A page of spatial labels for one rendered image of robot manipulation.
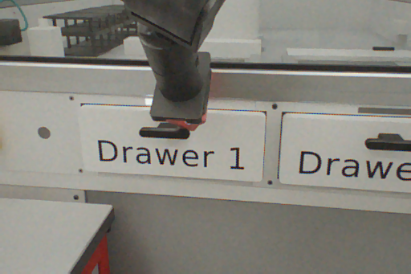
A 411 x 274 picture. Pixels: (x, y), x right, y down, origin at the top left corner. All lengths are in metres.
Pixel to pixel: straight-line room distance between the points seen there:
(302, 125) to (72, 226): 0.38
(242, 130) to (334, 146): 0.14
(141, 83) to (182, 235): 0.28
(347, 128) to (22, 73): 0.50
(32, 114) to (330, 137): 0.47
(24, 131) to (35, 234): 0.17
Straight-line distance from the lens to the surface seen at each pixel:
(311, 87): 0.58
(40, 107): 0.68
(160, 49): 0.40
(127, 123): 0.61
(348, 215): 0.69
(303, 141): 0.58
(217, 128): 0.58
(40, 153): 0.71
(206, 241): 0.72
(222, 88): 0.57
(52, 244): 0.62
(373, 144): 0.56
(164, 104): 0.48
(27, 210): 0.71
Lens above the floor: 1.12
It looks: 20 degrees down
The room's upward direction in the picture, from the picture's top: straight up
